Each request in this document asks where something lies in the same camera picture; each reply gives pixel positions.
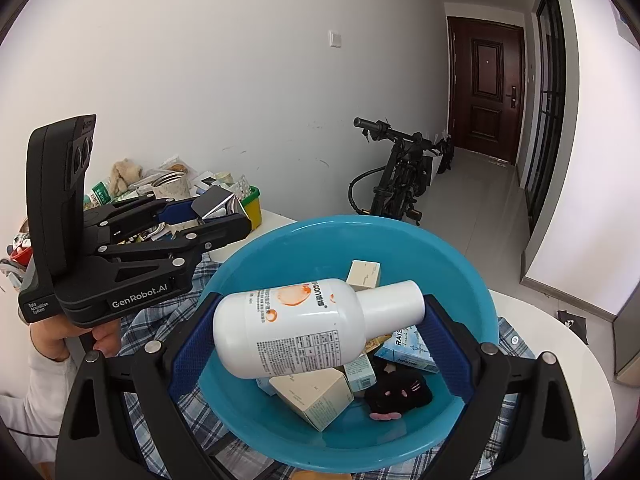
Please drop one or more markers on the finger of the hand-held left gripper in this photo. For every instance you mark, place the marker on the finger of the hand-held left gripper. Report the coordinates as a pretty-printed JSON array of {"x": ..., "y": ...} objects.
[
  {"x": 200, "y": 240},
  {"x": 175, "y": 210}
]

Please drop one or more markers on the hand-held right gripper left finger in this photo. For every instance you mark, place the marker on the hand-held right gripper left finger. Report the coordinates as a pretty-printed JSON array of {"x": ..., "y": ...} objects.
[{"x": 192, "y": 355}]

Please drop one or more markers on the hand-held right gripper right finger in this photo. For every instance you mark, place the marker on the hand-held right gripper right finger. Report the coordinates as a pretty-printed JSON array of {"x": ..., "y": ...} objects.
[{"x": 450, "y": 360}]

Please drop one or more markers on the silver foil packet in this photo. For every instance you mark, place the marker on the silver foil packet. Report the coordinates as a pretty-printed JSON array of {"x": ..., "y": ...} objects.
[{"x": 217, "y": 201}]

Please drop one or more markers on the blue plastic basin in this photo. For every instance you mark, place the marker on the blue plastic basin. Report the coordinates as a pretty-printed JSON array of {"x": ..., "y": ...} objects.
[{"x": 310, "y": 240}]

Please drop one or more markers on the white lotion bottle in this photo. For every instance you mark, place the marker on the white lotion bottle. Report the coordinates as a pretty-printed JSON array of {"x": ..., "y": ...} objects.
[{"x": 300, "y": 330}]

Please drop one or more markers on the person's left forearm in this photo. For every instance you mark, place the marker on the person's left forearm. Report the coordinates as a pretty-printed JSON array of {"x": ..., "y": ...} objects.
[{"x": 30, "y": 410}]

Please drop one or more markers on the white desktop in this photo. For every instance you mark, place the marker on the white desktop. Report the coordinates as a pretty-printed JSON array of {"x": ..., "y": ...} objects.
[{"x": 550, "y": 330}]

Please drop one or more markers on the person's left hand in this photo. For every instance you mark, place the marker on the person's left hand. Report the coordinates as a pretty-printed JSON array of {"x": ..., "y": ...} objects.
[{"x": 50, "y": 340}]

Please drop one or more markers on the beige paper cup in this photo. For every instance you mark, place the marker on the beige paper cup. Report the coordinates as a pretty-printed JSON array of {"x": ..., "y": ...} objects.
[{"x": 170, "y": 186}]

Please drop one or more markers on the light blue box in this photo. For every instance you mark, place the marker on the light blue box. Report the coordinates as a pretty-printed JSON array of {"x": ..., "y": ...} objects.
[{"x": 410, "y": 352}]

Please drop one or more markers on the blue plaid shirt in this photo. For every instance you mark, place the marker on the blue plaid shirt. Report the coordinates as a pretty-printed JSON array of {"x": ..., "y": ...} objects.
[{"x": 160, "y": 320}]

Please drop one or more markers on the black plush cat paw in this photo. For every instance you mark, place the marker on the black plush cat paw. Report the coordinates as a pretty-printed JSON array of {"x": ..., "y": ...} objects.
[{"x": 400, "y": 390}]

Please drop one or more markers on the beige plush toy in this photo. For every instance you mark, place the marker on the beige plush toy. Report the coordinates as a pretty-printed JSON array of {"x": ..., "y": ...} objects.
[{"x": 125, "y": 175}]

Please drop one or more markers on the yellow plastic container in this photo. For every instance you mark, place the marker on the yellow plastic container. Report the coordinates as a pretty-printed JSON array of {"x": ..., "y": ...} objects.
[{"x": 254, "y": 210}]

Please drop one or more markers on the small pale teal box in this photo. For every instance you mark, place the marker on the small pale teal box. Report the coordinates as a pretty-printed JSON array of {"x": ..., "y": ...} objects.
[{"x": 362, "y": 375}]

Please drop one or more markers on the small cream box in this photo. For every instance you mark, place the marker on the small cream box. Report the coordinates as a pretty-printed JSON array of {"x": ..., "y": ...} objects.
[{"x": 362, "y": 275}]

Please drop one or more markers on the small black cloth piece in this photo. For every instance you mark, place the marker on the small black cloth piece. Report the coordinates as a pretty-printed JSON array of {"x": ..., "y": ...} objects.
[{"x": 574, "y": 325}]

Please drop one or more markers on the long cream box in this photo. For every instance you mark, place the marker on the long cream box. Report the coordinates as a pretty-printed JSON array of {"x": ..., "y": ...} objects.
[{"x": 315, "y": 397}]

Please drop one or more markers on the grey cabinet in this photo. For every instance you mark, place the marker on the grey cabinet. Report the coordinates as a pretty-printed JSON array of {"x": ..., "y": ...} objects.
[{"x": 627, "y": 335}]

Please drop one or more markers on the black bicycle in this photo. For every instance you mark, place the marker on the black bicycle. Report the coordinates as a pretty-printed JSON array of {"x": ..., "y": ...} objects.
[{"x": 400, "y": 180}]

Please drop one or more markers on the black framed glass door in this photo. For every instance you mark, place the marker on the black framed glass door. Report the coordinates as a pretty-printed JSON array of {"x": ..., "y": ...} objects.
[{"x": 545, "y": 110}]

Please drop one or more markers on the dark brown door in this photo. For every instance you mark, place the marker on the dark brown door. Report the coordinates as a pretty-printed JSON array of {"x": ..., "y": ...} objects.
[{"x": 487, "y": 90}]

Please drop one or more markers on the white light switch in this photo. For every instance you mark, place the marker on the white light switch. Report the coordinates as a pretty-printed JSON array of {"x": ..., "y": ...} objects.
[{"x": 335, "y": 38}]

